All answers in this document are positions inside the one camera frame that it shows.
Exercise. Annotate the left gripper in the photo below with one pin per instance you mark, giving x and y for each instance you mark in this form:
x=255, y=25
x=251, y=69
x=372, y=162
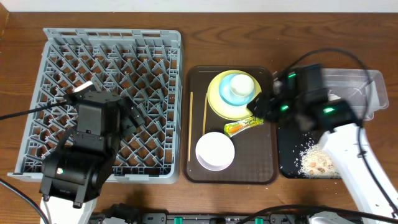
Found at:
x=127, y=125

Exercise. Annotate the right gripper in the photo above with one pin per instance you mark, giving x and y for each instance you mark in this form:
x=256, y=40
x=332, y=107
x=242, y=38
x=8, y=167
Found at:
x=265, y=103

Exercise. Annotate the green orange snack wrapper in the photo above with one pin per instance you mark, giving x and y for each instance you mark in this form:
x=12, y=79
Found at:
x=231, y=129

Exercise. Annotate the white bowl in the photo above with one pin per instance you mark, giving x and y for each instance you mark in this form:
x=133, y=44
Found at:
x=215, y=151

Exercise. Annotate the pile of rice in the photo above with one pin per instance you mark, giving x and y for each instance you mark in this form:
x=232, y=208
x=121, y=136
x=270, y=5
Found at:
x=313, y=163

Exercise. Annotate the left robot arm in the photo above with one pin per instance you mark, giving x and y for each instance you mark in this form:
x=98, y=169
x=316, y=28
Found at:
x=75, y=171

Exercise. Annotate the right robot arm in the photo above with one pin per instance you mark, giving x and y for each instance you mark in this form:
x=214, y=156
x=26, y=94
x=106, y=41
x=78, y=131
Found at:
x=347, y=146

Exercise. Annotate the black waste tray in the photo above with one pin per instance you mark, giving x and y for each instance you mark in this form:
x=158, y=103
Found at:
x=288, y=142

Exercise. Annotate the white cup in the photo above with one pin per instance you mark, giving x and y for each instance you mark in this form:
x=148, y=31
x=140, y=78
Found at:
x=242, y=85

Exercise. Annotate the yellow plate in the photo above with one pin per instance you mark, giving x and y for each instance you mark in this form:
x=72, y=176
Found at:
x=222, y=108

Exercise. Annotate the light blue small plate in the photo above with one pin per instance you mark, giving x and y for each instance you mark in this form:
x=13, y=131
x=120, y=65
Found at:
x=230, y=98

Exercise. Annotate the grey plastic dish rack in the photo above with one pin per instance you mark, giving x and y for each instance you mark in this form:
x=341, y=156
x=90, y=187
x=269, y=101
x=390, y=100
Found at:
x=142, y=65

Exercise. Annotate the brown serving tray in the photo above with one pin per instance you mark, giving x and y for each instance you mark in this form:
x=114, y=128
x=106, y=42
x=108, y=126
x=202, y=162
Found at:
x=255, y=148

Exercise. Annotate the clear plastic bin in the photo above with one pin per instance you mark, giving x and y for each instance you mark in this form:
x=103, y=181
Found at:
x=353, y=95

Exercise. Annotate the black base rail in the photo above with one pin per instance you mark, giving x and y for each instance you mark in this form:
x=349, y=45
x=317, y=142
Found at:
x=122, y=213

